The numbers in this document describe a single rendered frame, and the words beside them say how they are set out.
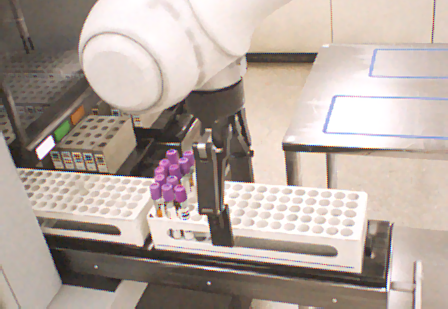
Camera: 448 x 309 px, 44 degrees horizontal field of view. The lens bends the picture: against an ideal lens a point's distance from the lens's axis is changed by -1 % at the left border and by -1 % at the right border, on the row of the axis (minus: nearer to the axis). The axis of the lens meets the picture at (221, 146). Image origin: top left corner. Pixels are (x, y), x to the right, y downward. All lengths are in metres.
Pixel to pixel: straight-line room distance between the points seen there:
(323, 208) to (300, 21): 2.41
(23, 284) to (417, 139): 0.67
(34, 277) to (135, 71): 0.51
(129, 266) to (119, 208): 0.09
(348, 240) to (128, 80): 0.39
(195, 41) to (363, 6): 2.63
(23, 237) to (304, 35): 2.51
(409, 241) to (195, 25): 1.24
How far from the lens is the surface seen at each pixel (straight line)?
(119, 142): 1.02
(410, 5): 3.04
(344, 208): 0.77
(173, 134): 1.09
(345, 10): 3.08
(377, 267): 0.77
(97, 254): 0.88
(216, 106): 0.67
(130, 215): 0.83
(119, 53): 0.43
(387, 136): 1.02
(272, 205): 0.79
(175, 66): 0.43
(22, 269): 0.85
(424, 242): 1.61
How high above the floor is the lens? 1.36
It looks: 32 degrees down
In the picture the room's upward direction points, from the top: 9 degrees counter-clockwise
